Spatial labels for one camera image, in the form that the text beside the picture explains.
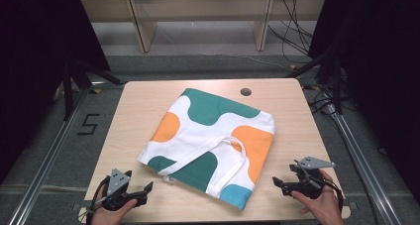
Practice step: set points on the white green orange patterned apron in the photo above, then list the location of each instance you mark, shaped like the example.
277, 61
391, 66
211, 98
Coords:
211, 142

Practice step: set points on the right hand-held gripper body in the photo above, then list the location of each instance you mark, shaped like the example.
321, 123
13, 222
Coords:
308, 182

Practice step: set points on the black metal stand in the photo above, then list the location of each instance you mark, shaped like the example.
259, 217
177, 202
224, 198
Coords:
71, 86
332, 79

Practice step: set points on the person's right hand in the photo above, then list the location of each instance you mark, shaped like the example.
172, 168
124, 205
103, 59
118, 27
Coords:
325, 206

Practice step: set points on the person's left hand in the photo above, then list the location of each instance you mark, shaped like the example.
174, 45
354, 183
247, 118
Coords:
110, 216

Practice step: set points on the dark curtain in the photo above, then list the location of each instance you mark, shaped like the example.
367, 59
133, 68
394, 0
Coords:
36, 69
379, 79

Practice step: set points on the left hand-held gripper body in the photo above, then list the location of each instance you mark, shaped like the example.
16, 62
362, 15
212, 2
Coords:
116, 182

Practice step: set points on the silver aluminium floor rail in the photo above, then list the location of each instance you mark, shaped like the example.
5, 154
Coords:
361, 162
43, 162

